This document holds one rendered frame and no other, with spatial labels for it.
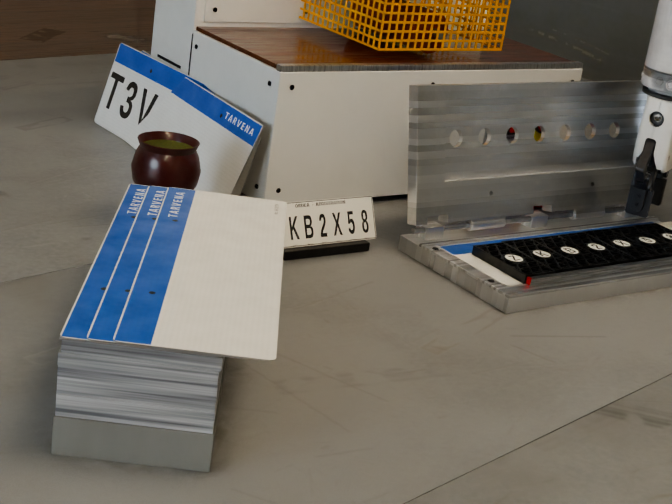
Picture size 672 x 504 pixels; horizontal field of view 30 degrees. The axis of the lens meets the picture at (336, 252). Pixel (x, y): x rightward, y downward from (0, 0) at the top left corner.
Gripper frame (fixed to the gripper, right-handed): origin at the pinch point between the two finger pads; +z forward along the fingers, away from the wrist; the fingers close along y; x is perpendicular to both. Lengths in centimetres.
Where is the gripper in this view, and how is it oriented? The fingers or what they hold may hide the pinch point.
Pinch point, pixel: (645, 198)
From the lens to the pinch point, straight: 181.5
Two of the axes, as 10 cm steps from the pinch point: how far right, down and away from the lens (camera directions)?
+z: -1.3, 9.2, 3.7
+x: -8.7, -2.9, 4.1
